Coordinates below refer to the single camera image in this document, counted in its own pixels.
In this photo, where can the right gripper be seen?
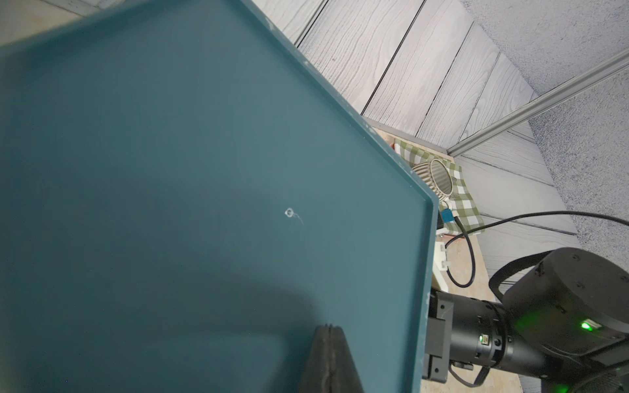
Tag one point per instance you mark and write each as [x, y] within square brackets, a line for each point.
[462, 332]

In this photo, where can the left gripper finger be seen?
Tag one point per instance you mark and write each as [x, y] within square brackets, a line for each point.
[330, 366]

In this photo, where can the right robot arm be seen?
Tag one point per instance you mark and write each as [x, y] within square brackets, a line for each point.
[560, 316]

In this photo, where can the teal and yellow drawer cabinet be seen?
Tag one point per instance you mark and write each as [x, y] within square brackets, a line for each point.
[185, 199]

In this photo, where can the green checkered cloth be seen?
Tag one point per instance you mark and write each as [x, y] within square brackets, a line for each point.
[461, 199]

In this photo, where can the striped ceramic cup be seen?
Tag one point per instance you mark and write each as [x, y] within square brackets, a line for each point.
[435, 174]

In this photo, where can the right aluminium frame post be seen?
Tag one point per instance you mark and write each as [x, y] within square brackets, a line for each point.
[547, 101]

